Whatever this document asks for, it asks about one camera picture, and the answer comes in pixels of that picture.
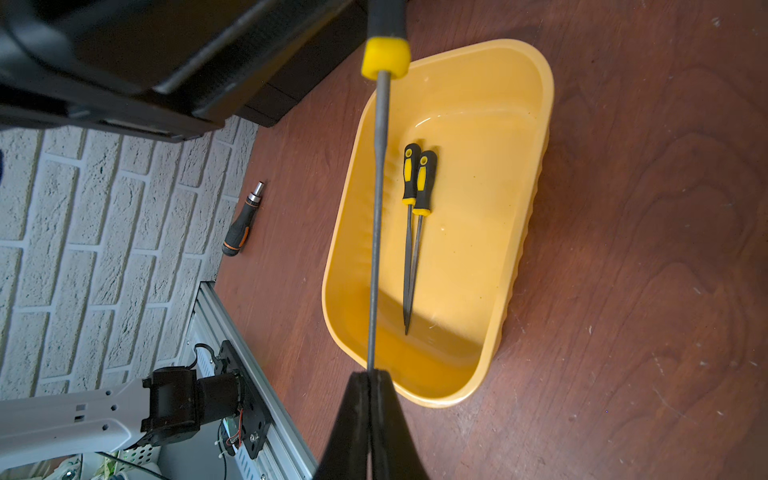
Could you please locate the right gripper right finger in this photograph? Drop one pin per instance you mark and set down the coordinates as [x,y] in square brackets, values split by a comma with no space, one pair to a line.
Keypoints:
[393,452]

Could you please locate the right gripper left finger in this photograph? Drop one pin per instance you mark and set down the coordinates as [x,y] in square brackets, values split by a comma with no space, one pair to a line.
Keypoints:
[346,453]

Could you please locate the black yellow file tool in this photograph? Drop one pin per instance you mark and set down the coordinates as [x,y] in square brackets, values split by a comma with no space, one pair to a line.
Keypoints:
[424,182]
[387,57]
[411,154]

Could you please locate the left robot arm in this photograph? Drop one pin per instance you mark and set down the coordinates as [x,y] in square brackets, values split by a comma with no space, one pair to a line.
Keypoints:
[169,406]

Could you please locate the black orange screwdriver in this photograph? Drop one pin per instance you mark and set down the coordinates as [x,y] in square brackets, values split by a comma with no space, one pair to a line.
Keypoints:
[239,230]

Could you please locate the yellow plastic tray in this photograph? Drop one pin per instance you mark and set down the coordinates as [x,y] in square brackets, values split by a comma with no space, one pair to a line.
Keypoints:
[485,110]

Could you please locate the black plastic toolbox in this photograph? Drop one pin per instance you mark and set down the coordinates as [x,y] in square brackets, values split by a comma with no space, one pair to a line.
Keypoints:
[168,70]

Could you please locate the aluminium frame rail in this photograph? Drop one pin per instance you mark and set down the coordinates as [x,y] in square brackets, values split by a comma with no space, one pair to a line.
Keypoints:
[207,455]

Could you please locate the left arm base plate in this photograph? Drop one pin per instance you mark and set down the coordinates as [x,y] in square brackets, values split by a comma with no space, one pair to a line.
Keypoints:
[249,426]

